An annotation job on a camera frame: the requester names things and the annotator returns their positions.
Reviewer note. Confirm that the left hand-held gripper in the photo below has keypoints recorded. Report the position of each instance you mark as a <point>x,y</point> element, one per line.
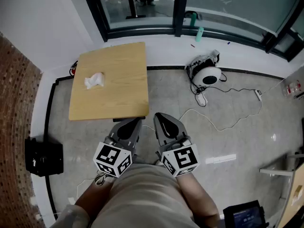
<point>111,159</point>

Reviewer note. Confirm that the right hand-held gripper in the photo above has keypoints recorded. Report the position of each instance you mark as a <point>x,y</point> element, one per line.
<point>183,158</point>

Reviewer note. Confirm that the white plastic plate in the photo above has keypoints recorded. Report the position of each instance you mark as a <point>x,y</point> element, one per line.
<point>93,81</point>

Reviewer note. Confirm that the person's right forearm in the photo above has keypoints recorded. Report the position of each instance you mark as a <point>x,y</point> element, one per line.
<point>197,196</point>

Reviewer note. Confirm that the person's left forearm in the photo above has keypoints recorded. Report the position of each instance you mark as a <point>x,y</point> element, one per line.
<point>95,196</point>

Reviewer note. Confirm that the wooden table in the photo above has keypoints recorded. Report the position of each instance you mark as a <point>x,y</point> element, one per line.
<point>118,94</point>

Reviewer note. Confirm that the large white power strip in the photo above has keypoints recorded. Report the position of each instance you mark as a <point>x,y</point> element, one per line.
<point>201,99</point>

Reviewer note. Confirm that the black power adapter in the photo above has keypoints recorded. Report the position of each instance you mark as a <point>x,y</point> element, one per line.
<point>201,89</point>

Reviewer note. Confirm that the person's light shirt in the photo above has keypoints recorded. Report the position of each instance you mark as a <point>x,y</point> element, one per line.
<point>142,198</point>

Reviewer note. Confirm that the white round device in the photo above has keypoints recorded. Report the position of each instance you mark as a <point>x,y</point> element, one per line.
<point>206,77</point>

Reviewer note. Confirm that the red fire extinguisher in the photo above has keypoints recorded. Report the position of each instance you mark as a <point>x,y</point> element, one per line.
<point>73,70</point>

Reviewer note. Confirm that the black box on floor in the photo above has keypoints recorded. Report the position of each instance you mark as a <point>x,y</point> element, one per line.
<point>45,158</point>

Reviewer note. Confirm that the small white power strip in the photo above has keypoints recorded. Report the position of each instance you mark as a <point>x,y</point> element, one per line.
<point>258,95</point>

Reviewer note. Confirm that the green bottle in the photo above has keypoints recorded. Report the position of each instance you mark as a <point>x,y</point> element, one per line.
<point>199,34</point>

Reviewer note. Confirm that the black screen device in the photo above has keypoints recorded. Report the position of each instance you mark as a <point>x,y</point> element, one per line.
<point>244,216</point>

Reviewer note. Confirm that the black desk leg stand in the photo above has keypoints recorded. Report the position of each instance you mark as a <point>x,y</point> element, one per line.
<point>131,3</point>

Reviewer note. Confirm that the clear plastic container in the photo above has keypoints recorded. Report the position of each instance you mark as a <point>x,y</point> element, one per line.
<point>291,89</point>

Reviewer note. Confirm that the dark glass door frame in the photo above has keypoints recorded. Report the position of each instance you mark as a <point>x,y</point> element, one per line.
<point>179,8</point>

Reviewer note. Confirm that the wooden desk white frame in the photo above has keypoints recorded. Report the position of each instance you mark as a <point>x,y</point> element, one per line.
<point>299,174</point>

